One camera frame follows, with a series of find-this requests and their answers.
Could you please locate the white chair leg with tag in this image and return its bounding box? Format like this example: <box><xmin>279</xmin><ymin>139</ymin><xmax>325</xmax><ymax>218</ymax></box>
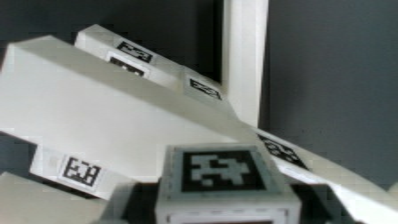
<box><xmin>179</xmin><ymin>67</ymin><xmax>233</xmax><ymax>113</ymax></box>

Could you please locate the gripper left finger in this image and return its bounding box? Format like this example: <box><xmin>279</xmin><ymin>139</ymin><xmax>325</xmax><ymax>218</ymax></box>
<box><xmin>99</xmin><ymin>182</ymin><xmax>158</xmax><ymax>224</ymax></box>

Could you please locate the white U-shaped obstacle frame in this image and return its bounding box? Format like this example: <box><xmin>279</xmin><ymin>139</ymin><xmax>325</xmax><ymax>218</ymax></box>
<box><xmin>222</xmin><ymin>0</ymin><xmax>270</xmax><ymax>126</ymax></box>

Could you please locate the white chair back frame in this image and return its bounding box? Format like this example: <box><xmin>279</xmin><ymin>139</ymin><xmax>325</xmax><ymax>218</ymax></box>
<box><xmin>0</xmin><ymin>37</ymin><xmax>398</xmax><ymax>224</ymax></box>

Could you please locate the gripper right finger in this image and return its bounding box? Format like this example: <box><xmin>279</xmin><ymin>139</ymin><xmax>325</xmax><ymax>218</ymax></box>
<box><xmin>291</xmin><ymin>184</ymin><xmax>362</xmax><ymax>224</ymax></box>

